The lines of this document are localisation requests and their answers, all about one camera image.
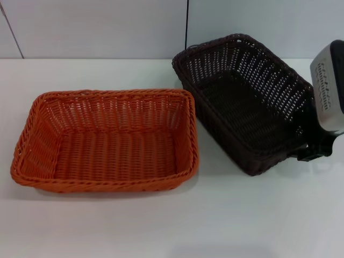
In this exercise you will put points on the dark brown woven basket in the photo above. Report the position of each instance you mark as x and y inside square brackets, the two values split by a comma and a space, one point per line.
[236, 107]

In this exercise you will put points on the orange woven basket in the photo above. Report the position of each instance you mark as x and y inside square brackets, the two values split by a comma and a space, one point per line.
[113, 153]

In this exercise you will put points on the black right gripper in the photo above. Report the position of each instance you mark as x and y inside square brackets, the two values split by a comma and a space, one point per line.
[329, 143]

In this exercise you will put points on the silver vented wrist camera box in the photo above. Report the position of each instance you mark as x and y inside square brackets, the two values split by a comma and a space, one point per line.
[331, 80]

